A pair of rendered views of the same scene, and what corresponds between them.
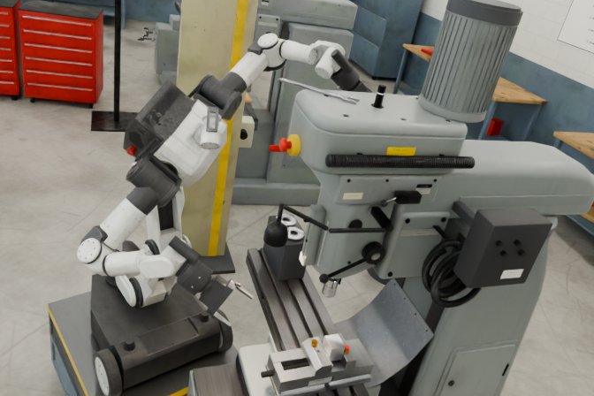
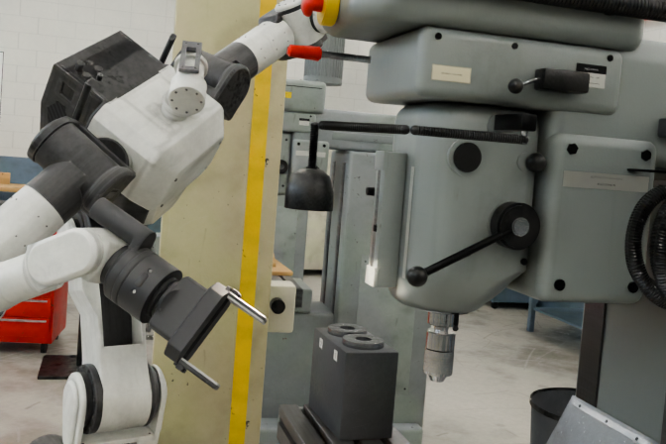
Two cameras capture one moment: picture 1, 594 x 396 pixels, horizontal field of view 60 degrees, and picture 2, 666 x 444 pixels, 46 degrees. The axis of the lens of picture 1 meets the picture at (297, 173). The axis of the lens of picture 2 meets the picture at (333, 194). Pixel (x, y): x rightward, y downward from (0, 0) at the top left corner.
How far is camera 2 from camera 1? 0.82 m
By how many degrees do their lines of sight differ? 25
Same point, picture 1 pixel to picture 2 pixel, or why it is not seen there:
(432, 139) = not seen: outside the picture
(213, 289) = (179, 298)
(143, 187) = (58, 163)
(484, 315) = not seen: outside the picture
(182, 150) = (138, 121)
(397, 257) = (567, 242)
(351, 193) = (447, 66)
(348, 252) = (463, 226)
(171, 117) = (120, 74)
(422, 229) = (606, 174)
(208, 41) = not seen: hidden behind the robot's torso
